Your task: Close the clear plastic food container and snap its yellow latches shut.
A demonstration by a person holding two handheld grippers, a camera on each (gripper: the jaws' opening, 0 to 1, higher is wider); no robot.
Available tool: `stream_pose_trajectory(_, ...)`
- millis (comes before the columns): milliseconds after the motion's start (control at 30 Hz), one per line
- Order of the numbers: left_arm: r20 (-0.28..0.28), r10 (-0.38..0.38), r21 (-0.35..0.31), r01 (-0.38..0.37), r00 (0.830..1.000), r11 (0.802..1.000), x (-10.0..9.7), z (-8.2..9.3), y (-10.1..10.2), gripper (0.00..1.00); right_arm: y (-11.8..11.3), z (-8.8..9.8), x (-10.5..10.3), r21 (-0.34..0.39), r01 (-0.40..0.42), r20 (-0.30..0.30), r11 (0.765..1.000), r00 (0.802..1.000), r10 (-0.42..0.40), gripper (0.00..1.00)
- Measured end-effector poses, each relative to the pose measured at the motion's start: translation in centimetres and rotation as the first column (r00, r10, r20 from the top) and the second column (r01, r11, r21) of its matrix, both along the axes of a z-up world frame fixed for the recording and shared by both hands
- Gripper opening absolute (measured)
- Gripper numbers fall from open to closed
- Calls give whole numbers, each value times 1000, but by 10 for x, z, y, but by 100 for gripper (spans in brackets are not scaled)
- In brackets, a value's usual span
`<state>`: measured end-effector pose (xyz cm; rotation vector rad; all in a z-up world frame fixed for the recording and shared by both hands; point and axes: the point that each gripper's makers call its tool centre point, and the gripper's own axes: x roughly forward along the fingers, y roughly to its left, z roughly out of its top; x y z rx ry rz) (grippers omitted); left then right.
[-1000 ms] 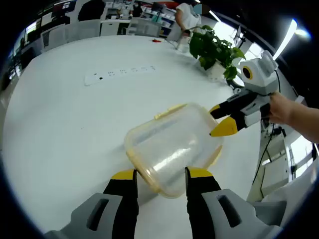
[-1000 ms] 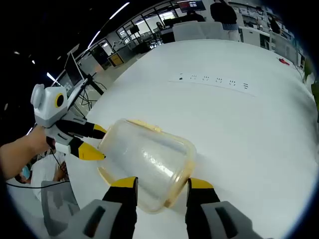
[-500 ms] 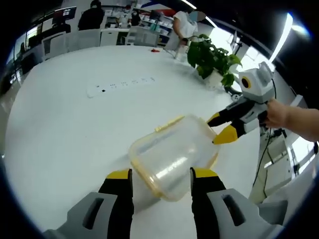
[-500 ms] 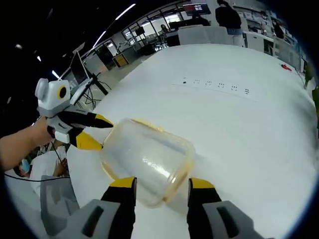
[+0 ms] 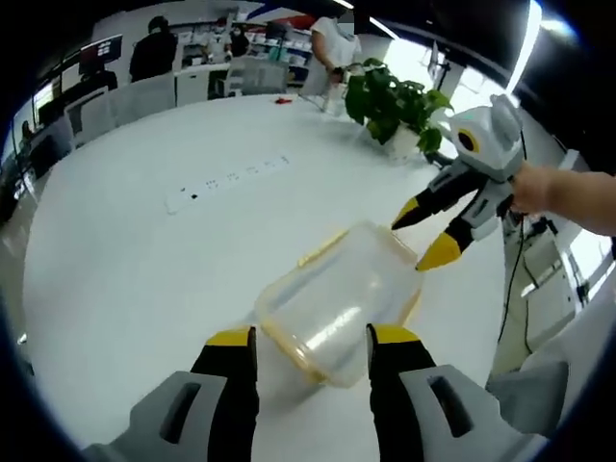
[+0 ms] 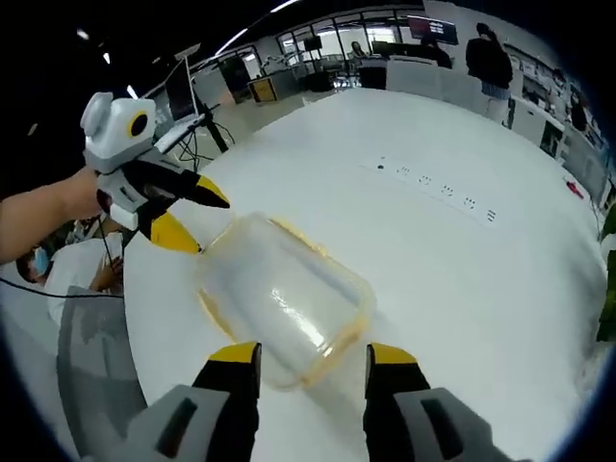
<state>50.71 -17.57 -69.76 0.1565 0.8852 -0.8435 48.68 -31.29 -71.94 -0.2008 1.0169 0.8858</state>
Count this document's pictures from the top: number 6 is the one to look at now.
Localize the black cable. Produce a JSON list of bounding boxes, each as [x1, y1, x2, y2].
[[0, 214, 125, 300]]

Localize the dark computer monitor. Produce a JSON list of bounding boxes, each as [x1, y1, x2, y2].
[[166, 71, 206, 124]]

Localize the yellow and black cabinet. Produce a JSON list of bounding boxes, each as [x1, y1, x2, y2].
[[246, 73, 284, 104]]

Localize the grey mesh office chair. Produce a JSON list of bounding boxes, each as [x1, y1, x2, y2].
[[54, 284, 149, 462]]

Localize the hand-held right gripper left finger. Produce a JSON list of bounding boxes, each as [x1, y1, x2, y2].
[[122, 341, 264, 462]]

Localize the white side desk black legs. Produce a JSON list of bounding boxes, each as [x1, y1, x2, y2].
[[153, 103, 237, 154]]

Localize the long ceiling light strip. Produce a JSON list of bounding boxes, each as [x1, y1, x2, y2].
[[211, 0, 302, 55]]

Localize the clear container with yellow buckles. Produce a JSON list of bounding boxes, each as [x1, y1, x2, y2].
[[194, 211, 377, 391]]

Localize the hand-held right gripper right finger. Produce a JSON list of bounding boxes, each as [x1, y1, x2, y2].
[[364, 342, 501, 462]]

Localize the white power strip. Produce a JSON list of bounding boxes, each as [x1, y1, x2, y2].
[[357, 154, 502, 228]]

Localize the wall screen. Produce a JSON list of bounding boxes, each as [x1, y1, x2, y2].
[[406, 13, 459, 47]]

